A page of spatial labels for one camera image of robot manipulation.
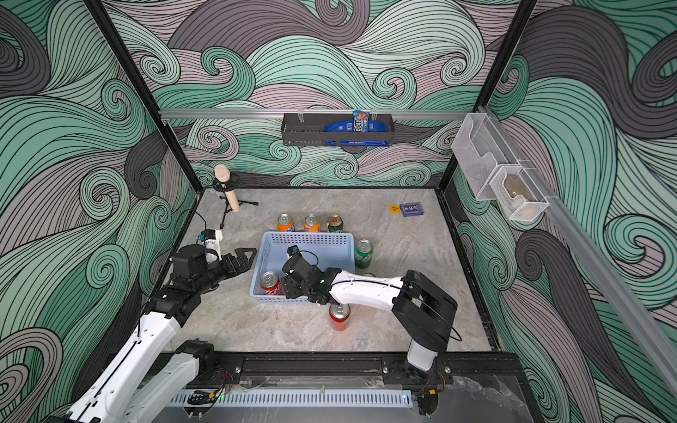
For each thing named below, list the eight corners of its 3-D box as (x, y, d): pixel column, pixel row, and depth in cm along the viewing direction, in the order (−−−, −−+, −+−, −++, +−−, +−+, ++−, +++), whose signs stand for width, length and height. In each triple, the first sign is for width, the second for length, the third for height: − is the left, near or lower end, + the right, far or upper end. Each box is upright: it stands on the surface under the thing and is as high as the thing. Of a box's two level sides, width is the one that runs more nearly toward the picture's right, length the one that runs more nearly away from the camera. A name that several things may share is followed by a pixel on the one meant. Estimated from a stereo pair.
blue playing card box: (403, 216, 113) (404, 212, 111) (399, 207, 117) (400, 203, 115) (422, 214, 114) (424, 210, 112) (417, 204, 118) (419, 201, 116)
